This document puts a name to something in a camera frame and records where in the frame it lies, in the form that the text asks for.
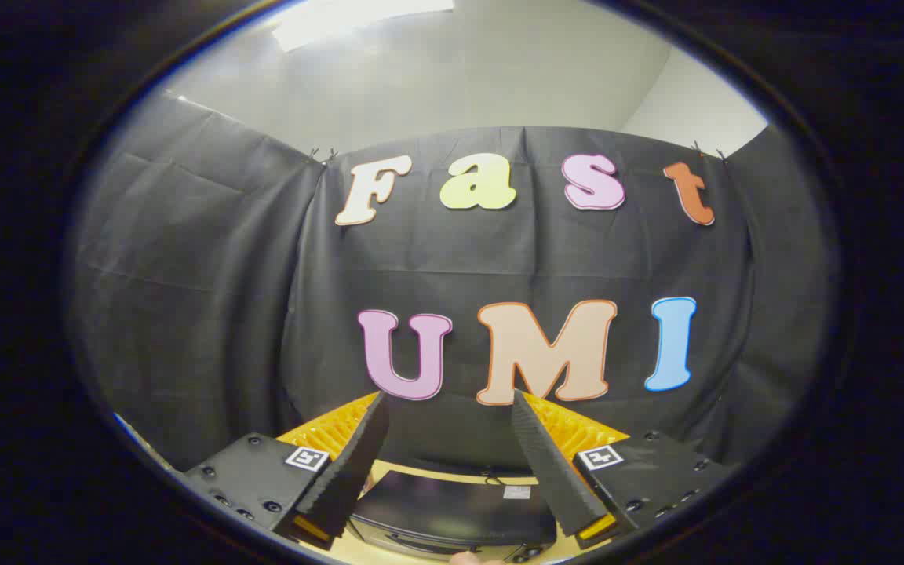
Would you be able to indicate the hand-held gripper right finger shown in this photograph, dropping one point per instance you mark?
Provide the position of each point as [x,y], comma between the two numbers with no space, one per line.
[550,463]

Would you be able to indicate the black toaster oven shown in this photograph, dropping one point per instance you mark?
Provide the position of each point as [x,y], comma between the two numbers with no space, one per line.
[452,506]

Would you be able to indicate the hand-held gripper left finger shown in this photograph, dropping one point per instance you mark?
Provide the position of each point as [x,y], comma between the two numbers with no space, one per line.
[358,463]

